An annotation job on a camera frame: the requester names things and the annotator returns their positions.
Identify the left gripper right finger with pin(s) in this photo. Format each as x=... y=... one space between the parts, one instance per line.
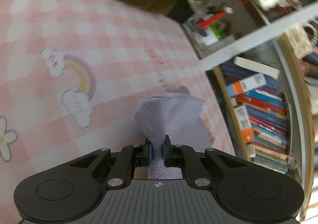
x=189 y=161

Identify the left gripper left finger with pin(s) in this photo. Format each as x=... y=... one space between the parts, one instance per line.
x=123 y=164

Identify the pink and purple knit sweater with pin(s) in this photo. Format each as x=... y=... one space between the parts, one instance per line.
x=176 y=114

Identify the wooden bookshelf board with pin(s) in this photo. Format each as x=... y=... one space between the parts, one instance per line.
x=228 y=111

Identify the orange toothpaste box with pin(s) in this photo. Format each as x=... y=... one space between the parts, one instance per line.
x=244 y=124

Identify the white and orange Obrite box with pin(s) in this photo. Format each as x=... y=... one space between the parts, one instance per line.
x=240 y=86

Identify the row of colourful books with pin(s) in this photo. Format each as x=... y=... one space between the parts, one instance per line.
x=268 y=111

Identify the pink cartoon checkered table mat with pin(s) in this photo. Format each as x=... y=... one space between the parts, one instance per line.
x=73 y=72

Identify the white shelf post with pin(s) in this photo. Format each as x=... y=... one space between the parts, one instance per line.
x=259 y=36

